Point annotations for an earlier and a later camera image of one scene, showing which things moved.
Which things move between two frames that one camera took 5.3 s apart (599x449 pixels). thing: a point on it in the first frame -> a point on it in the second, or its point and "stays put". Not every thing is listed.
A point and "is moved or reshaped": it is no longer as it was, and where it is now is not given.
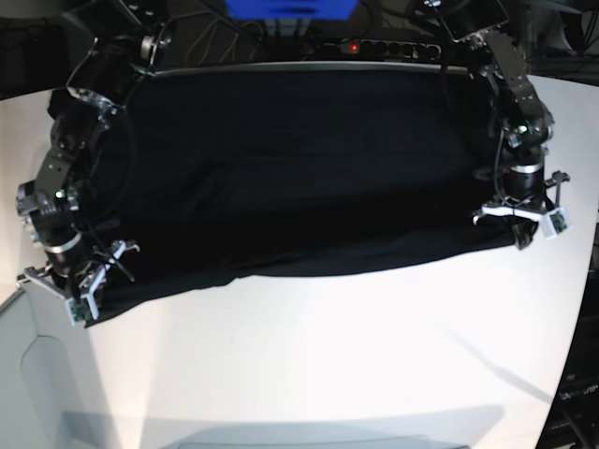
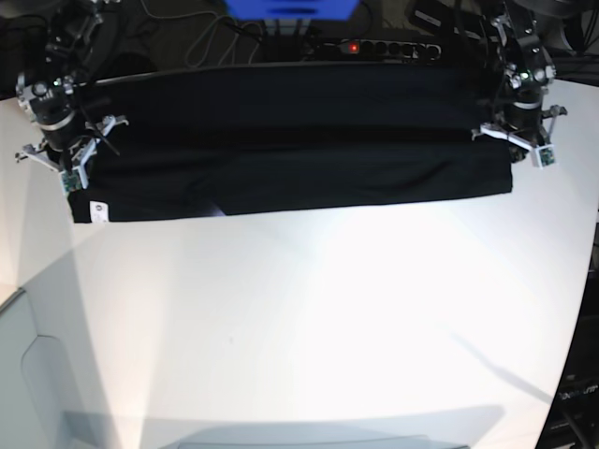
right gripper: [72, 259] -> [60, 137]
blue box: [291, 9] stays put
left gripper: [524, 181] -> [528, 120]
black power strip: [387, 48] stays put
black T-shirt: [207, 174] is moved or reshaped
